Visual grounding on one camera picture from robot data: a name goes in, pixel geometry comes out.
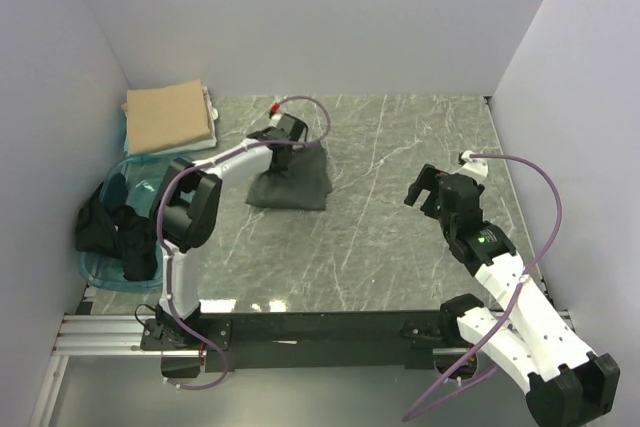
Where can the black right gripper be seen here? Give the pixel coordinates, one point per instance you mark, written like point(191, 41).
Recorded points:
point(428, 179)

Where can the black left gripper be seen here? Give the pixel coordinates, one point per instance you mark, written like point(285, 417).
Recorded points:
point(278, 169)

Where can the dark grey t-shirt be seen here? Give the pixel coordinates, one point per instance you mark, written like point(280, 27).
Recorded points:
point(302, 184)

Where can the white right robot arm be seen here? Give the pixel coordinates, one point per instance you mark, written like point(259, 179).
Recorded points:
point(564, 381)

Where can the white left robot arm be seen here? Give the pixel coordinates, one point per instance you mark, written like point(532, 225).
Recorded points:
point(187, 204)

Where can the folded tan t-shirt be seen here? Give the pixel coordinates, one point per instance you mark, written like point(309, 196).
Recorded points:
point(164, 118)

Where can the clear blue plastic bin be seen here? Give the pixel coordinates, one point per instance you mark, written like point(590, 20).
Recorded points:
point(135, 180)

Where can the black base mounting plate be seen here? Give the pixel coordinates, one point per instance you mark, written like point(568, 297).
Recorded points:
point(329, 339)

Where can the black t-shirt in bin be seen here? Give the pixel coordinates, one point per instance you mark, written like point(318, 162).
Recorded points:
point(117, 232)

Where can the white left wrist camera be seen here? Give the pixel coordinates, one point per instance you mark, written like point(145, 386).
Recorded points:
point(280, 109)

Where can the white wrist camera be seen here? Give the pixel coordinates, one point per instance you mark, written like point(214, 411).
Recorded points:
point(477, 169)
point(280, 109)

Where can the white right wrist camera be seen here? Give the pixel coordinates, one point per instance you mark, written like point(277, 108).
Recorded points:
point(477, 169)

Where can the aluminium extrusion rail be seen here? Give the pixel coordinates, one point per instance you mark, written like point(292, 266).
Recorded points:
point(98, 336)

